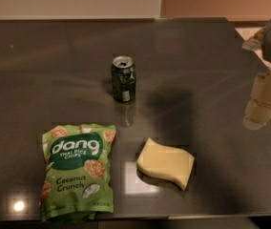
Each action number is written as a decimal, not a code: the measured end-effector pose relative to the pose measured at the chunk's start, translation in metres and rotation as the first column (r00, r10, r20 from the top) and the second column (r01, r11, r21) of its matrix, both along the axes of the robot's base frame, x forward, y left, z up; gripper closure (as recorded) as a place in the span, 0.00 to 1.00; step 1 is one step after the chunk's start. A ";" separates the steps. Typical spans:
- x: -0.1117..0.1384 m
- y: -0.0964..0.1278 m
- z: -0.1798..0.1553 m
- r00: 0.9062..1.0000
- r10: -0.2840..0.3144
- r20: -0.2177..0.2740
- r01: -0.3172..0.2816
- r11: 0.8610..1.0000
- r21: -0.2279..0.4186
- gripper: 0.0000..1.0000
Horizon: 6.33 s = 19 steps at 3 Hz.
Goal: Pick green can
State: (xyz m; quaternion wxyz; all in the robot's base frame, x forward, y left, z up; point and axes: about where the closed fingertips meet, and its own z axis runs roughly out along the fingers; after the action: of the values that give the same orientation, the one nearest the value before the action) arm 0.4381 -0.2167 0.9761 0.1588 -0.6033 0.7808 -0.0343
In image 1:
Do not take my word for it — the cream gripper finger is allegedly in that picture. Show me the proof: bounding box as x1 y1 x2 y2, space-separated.
242 71 271 131

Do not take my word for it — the green soda can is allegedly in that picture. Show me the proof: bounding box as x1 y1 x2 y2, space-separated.
111 55 136 102

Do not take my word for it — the yellow wavy sponge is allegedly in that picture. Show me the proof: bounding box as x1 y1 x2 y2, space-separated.
136 138 195 191

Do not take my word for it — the green rice chips bag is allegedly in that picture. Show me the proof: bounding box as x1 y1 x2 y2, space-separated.
40 124 116 223

